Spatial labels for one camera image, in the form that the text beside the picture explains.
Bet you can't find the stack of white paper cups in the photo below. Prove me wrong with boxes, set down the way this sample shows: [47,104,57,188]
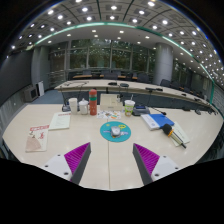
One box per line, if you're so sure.
[68,97,79,115]

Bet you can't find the silver computer mouse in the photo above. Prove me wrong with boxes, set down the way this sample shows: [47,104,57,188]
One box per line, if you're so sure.
[110,125,122,138]

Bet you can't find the ceiling lights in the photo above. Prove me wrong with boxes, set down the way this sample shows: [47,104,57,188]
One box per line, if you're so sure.
[9,0,224,88]

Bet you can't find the white paper sheet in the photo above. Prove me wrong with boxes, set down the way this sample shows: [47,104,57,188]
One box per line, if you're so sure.
[171,121,191,147]

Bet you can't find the red bottle with green band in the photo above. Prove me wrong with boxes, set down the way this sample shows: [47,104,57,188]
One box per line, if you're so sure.
[88,88,98,116]

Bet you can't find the blue and white book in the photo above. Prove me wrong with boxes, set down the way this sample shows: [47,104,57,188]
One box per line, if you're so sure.
[140,113,175,131]

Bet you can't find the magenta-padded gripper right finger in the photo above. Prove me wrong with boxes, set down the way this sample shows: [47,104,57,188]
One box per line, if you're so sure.
[132,143,183,186]

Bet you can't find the red and white magazine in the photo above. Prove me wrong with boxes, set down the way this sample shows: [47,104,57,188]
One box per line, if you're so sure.
[25,124,50,153]

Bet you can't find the round teal cartoon mouse pad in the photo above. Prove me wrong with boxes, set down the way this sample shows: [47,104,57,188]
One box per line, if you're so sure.
[99,120,132,143]

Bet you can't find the white floor appliance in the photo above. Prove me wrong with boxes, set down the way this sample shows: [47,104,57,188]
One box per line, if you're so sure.
[23,80,45,103]

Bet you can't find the long curved conference table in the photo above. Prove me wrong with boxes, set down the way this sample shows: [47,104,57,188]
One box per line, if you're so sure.
[54,79,214,111]

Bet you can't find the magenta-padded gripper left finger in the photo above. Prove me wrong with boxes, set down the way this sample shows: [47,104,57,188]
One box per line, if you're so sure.
[42,142,92,186]

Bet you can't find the black handheld microphone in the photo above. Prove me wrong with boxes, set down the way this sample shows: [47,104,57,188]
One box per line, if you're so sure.
[161,123,188,149]

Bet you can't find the black desk microphone unit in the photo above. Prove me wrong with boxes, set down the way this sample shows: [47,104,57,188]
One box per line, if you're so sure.
[61,103,72,113]

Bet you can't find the grey desk microphone unit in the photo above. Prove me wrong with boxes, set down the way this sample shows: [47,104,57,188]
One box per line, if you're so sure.
[132,105,167,117]

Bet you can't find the green and white paper cup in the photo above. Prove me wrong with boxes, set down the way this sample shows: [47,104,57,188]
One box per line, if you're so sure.
[123,94,136,118]

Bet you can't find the colourful sticker sheet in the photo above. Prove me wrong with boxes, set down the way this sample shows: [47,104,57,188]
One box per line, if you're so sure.
[96,109,122,121]

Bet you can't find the white cardboard box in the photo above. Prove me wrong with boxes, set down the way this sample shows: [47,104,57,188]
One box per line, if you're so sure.
[99,93,124,112]

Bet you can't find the dark office chairs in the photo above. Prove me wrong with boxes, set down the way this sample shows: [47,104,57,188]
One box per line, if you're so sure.
[81,68,214,101]

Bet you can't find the white booklet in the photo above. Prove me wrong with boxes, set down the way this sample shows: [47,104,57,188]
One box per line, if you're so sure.
[48,111,72,131]

